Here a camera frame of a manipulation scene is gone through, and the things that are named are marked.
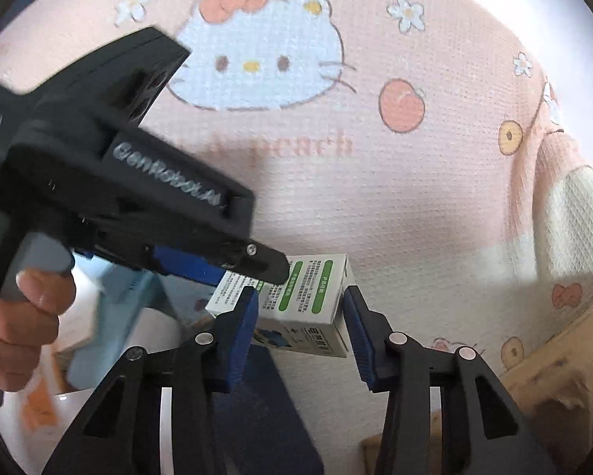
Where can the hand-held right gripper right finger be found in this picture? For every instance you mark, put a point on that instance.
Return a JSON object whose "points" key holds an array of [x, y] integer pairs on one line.
{"points": [[358, 341]]}

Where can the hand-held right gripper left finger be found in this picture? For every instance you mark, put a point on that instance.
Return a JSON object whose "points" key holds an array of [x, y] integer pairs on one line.
{"points": [[239, 341]]}

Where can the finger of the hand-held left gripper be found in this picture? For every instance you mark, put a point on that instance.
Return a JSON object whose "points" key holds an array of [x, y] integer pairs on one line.
{"points": [[262, 262]]}

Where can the green and white small box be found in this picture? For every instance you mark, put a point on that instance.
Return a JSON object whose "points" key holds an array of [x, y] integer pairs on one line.
{"points": [[306, 297]]}

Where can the brown cardboard box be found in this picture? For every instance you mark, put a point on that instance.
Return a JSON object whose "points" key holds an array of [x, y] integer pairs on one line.
{"points": [[549, 386]]}

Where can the person's left hand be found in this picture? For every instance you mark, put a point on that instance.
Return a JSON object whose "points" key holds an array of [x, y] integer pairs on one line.
{"points": [[19, 326]]}

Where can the dark blue pouch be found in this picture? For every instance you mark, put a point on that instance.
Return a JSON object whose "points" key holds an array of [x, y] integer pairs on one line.
{"points": [[271, 415]]}

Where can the long light blue box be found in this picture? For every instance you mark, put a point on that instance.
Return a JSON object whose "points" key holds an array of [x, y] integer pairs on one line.
{"points": [[113, 336]]}

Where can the pink cartoon printed blanket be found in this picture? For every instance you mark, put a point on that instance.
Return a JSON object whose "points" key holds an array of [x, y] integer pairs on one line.
{"points": [[400, 208]]}

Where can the orange and white tissue pack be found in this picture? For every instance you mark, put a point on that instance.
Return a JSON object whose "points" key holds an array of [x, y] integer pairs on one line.
{"points": [[39, 408]]}

